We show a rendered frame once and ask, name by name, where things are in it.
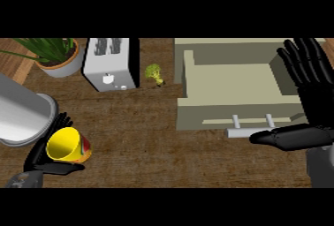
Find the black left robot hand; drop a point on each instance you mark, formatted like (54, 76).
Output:
(38, 153)

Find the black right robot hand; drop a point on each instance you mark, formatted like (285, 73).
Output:
(313, 97)

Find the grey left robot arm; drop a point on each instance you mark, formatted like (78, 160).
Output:
(23, 179)

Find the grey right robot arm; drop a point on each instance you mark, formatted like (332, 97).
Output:
(319, 166)

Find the yellow cup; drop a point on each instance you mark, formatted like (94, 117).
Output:
(66, 146)

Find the beige open drawer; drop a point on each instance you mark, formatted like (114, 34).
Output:
(236, 97)

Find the grey cylindrical pot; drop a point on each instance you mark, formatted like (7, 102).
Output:
(20, 114)

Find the beige cabinet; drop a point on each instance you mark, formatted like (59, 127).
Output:
(226, 51)

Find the potted green plant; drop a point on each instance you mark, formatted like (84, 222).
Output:
(53, 54)

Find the white toaster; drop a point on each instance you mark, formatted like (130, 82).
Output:
(111, 64)

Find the green broccoli floret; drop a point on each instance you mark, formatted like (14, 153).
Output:
(153, 74)

